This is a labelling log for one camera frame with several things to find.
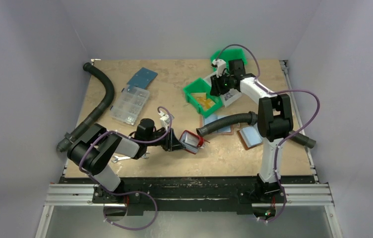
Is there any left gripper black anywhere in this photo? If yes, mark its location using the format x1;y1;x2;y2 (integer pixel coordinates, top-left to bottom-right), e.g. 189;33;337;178
145;126;185;151

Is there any white plastic bin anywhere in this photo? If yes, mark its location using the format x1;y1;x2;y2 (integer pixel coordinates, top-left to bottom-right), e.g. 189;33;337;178
204;72;242;108

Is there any red leather card holder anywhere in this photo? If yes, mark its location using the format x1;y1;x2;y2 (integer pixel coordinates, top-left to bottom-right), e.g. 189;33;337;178
180;130;209;155

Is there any green bin with yellow items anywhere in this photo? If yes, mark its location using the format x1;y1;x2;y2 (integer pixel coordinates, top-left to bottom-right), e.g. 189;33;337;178
183;78;223;118

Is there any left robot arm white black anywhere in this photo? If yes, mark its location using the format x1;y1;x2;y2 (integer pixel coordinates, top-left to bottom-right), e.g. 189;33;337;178
67;119;185;203

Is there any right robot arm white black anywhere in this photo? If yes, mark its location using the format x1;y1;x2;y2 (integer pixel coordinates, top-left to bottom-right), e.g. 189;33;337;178
210;59;294;202

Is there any brown open card holder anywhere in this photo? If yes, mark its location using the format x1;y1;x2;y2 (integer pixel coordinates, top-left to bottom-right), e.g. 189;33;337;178
237;126;263;150

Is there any silver wrench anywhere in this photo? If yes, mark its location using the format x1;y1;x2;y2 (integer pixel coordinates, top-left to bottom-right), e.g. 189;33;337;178
111;152;149;163

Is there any clear compartment screw box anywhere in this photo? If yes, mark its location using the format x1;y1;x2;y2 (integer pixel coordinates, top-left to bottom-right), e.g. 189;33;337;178
110;85;150;125

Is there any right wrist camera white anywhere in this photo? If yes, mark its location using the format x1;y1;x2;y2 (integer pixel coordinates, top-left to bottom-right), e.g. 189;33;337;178
211;59;227;77

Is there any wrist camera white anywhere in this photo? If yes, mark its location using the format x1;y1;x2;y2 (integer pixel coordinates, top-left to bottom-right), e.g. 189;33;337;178
211;59;227;77
159;112;174;130

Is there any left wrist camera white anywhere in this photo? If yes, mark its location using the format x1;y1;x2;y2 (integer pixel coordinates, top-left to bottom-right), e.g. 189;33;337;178
159;112;174;130

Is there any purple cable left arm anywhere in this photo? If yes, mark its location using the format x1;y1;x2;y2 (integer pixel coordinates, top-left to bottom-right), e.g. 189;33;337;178
78;106;173;232

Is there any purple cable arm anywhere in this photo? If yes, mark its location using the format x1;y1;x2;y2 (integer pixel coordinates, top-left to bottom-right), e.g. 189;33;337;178
78;106;173;232
215;44;322;224

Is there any black corrugated hose right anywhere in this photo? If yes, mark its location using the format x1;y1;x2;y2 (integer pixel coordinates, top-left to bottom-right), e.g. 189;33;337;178
196;112;317;149

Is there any black corrugated hose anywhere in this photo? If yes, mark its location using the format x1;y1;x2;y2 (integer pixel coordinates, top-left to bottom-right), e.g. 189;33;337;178
196;112;317;149
57;62;116;153

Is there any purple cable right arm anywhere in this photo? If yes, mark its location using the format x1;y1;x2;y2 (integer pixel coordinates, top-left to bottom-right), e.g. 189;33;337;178
215;44;322;224

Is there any black corrugated hose left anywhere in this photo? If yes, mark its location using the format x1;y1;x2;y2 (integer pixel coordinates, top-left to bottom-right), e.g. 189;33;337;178
57;62;116;153

